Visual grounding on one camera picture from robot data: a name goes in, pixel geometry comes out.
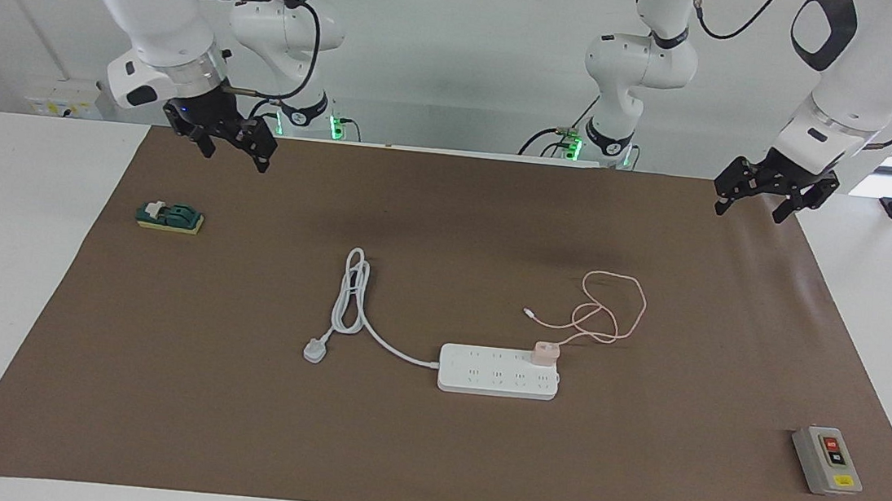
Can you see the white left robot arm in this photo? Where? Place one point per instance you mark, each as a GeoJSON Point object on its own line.
{"type": "Point", "coordinates": [864, 70]}

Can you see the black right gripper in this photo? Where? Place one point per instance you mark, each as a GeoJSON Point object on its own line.
{"type": "Point", "coordinates": [209, 117]}

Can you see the green knife switch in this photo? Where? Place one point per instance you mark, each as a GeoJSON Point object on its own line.
{"type": "Point", "coordinates": [171, 216]}

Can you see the pink charger adapter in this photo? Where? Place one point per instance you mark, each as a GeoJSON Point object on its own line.
{"type": "Point", "coordinates": [544, 352]}

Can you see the white wall outlet box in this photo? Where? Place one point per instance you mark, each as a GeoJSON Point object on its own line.
{"type": "Point", "coordinates": [64, 99]}

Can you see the grey on-off switch box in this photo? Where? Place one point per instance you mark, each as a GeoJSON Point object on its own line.
{"type": "Point", "coordinates": [827, 461]}

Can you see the brown table mat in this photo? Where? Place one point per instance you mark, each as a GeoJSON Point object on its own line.
{"type": "Point", "coordinates": [427, 445]}

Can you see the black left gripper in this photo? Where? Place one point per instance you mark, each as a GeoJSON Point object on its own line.
{"type": "Point", "coordinates": [780, 180]}

